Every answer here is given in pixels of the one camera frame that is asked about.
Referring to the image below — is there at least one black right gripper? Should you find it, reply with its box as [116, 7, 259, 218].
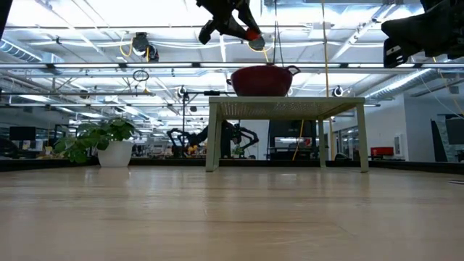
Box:
[381, 4, 464, 70]

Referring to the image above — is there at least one black cabinet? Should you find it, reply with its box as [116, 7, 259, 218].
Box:
[270, 120, 317, 160]

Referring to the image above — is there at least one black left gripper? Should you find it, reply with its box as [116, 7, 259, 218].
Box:
[197, 0, 262, 45]

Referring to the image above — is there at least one dark background equipment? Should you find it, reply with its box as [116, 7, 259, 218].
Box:
[430, 114, 464, 163]

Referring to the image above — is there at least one black monitor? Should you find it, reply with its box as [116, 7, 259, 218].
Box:
[9, 126, 37, 142]

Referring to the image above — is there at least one green plant in white pot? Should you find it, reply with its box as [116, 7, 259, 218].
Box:
[53, 117, 137, 168]

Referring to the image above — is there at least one pale green perforated shelf riser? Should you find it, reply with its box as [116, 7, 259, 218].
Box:
[204, 96, 370, 173]

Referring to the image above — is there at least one hanging yellow cable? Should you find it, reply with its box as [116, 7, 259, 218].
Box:
[320, 0, 334, 160]

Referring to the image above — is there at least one purple colander with handles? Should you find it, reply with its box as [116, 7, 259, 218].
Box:
[226, 64, 302, 97]

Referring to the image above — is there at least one black metal rig frame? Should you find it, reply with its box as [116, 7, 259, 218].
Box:
[0, 157, 464, 174]

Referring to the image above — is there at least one red storage bin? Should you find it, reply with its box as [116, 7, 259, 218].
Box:
[370, 146, 394, 157]

